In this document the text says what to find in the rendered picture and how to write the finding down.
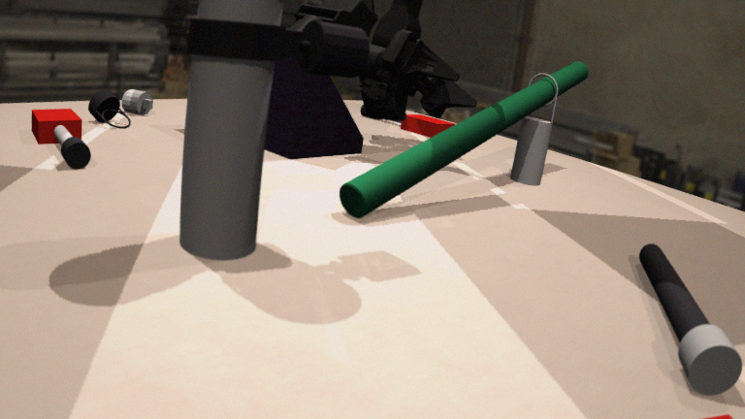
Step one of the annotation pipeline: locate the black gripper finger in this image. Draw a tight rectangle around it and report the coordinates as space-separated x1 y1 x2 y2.
433 81 478 114
401 39 460 81

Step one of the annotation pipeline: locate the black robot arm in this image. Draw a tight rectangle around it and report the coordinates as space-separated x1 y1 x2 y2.
288 0 423 121

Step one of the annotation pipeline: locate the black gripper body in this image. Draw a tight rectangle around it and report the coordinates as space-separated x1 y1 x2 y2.
373 29 446 118

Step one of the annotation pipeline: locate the green pipe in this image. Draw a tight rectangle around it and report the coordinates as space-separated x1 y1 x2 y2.
340 61 589 218

